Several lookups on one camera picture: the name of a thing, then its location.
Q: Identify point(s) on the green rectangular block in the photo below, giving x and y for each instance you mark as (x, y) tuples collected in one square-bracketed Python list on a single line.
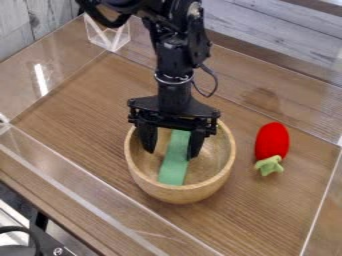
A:
[(174, 166)]

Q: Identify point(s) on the clear acrylic tray wall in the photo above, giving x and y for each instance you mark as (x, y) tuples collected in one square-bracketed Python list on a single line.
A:
[(117, 225)]

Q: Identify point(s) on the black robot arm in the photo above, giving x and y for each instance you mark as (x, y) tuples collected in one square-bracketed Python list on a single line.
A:
[(175, 25)]

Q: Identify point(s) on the brown wooden bowl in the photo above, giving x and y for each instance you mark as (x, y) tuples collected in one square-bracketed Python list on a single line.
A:
[(207, 171)]

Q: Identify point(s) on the red plush strawberry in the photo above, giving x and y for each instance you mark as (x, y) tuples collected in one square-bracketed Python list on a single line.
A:
[(272, 148)]

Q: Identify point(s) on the black table leg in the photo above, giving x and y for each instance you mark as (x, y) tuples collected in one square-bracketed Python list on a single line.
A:
[(42, 221)]

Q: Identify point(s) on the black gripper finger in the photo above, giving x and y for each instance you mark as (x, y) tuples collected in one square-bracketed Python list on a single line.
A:
[(195, 143), (149, 136)]

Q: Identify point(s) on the clear acrylic corner bracket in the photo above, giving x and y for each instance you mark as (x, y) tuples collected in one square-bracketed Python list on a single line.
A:
[(110, 39)]

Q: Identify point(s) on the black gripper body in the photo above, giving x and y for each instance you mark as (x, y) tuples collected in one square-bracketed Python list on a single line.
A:
[(173, 108)]

